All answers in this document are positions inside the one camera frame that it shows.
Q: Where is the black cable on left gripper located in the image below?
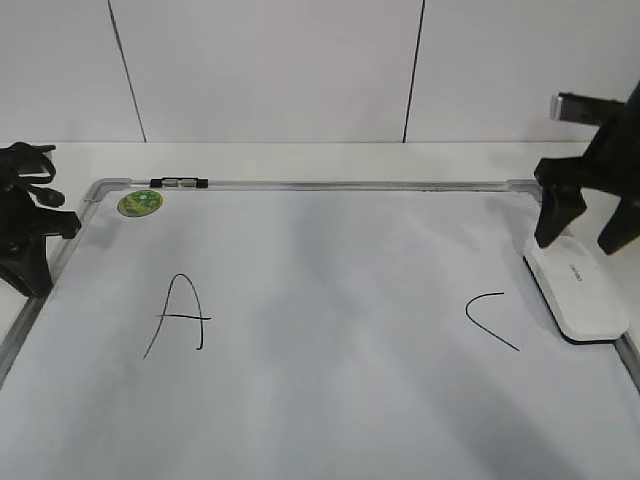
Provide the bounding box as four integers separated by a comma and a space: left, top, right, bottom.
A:
0, 143, 67, 207

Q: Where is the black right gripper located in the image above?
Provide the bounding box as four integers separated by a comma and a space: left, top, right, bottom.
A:
534, 88, 640, 255

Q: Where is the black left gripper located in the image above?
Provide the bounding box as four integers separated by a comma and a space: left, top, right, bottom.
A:
1, 142, 81, 297

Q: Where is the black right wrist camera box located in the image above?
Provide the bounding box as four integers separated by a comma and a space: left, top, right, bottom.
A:
550, 92, 625, 126

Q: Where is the white whiteboard eraser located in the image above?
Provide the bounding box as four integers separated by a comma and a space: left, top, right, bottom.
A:
523, 235, 630, 344

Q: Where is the round green sticker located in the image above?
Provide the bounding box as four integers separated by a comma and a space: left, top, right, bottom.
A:
117, 190, 163, 218

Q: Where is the white whiteboard with grey frame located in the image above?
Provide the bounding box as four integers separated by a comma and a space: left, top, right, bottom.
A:
1, 185, 639, 479

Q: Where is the black and silver marker clip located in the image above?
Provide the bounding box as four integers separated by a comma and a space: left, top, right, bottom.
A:
149, 177, 209, 189

